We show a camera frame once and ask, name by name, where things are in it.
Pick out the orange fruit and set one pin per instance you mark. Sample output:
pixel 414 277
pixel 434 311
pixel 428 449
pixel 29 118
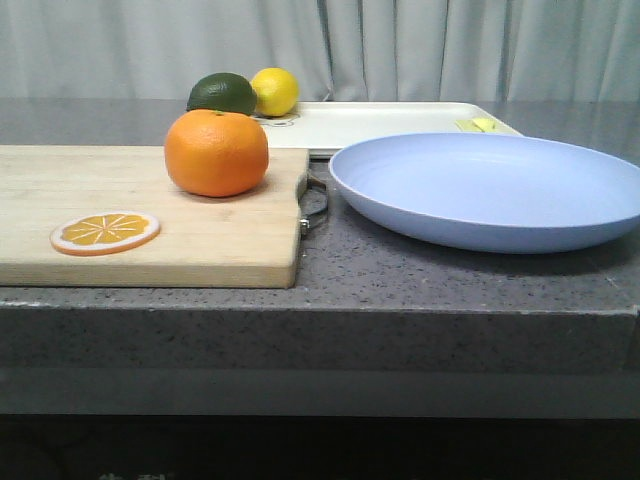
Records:
pixel 215 153

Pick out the light blue plate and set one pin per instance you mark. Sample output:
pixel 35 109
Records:
pixel 489 192

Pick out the cream white tray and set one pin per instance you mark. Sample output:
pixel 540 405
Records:
pixel 323 128

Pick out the yellow print on tray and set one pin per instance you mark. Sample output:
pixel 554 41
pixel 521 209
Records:
pixel 477 124

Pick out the wooden cutting board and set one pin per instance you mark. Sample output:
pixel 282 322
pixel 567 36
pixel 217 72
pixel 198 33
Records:
pixel 248 240

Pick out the yellow lemon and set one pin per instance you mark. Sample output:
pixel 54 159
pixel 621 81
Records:
pixel 277 91

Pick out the green lime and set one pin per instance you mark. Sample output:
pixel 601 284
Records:
pixel 223 91

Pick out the grey white curtain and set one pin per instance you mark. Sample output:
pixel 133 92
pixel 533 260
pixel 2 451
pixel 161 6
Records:
pixel 338 50

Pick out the orange slice coaster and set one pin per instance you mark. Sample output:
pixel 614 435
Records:
pixel 104 233

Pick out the metal cutting board handle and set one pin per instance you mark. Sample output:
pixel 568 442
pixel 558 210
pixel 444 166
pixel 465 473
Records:
pixel 315 204

